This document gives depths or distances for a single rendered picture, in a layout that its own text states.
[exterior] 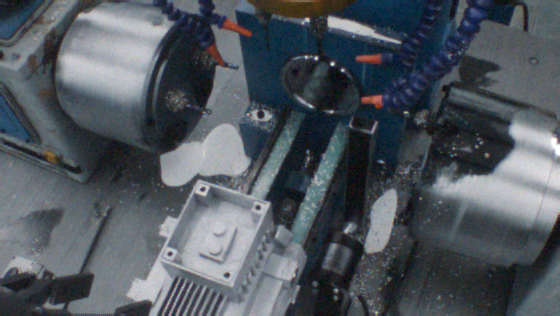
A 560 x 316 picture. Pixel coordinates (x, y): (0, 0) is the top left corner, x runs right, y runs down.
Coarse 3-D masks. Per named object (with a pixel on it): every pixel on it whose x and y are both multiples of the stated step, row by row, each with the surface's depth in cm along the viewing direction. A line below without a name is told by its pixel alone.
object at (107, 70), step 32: (128, 0) 95; (96, 32) 88; (128, 32) 87; (160, 32) 86; (64, 64) 90; (96, 64) 87; (128, 64) 85; (160, 64) 86; (192, 64) 96; (64, 96) 92; (96, 96) 88; (128, 96) 86; (160, 96) 89; (192, 96) 100; (96, 128) 94; (128, 128) 89; (160, 128) 92; (192, 128) 105
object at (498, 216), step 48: (480, 96) 77; (432, 144) 73; (480, 144) 72; (528, 144) 71; (432, 192) 74; (480, 192) 71; (528, 192) 70; (432, 240) 80; (480, 240) 75; (528, 240) 73
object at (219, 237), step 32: (192, 192) 72; (224, 192) 73; (192, 224) 73; (224, 224) 71; (256, 224) 73; (160, 256) 68; (192, 256) 71; (224, 256) 70; (256, 256) 71; (224, 288) 67
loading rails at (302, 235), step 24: (288, 120) 106; (336, 144) 102; (264, 168) 100; (288, 168) 106; (336, 168) 99; (240, 192) 97; (264, 192) 98; (288, 192) 108; (312, 192) 97; (336, 192) 101; (312, 216) 95; (312, 240) 93; (312, 264) 100; (288, 312) 93
